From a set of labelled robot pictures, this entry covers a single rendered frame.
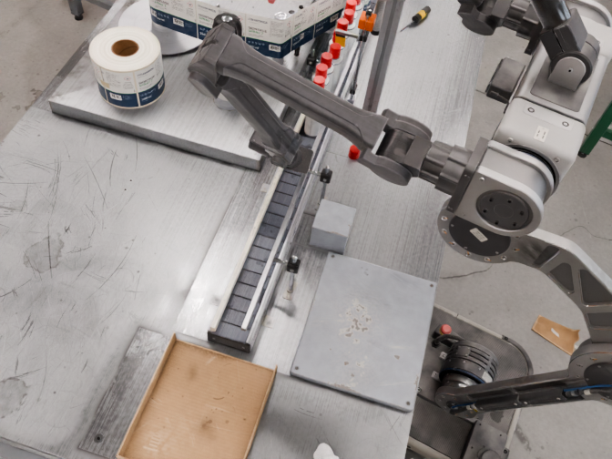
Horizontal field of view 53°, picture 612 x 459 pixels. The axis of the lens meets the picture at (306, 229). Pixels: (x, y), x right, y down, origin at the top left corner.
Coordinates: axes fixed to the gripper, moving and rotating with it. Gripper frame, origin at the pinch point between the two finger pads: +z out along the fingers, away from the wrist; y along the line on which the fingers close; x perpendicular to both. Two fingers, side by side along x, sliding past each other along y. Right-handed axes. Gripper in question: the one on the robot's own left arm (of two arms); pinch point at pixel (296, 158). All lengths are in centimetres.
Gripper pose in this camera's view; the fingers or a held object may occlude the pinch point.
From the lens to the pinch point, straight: 171.3
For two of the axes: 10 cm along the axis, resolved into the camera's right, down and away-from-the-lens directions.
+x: -2.9, 9.5, 0.8
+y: -9.5, -2.9, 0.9
